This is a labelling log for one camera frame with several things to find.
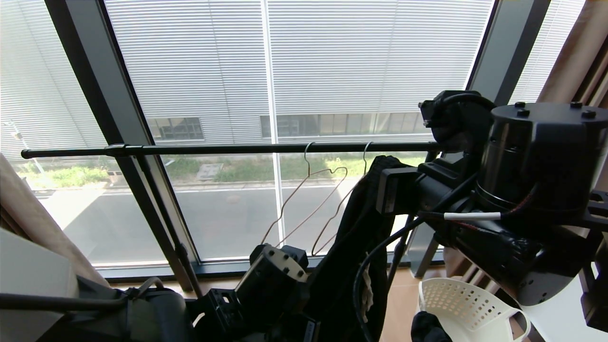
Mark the black clothes rack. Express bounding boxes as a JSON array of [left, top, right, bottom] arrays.
[[21, 142, 442, 297]]

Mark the window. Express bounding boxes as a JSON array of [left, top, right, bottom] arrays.
[[0, 0, 587, 281]]

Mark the black garment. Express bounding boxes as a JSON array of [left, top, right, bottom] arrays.
[[411, 311, 453, 342], [304, 154, 421, 342]]

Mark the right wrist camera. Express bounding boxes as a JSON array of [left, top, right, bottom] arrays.
[[418, 90, 497, 152]]

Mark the pink clothes hanger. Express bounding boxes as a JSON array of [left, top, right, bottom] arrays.
[[260, 142, 349, 247], [311, 142, 374, 256]]

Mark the white laundry basket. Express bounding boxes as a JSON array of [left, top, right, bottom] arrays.
[[418, 278, 531, 342]]

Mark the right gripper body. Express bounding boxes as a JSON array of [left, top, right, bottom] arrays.
[[376, 159, 480, 224]]

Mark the brown curtain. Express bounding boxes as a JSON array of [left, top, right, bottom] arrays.
[[0, 154, 110, 288], [444, 0, 608, 295]]

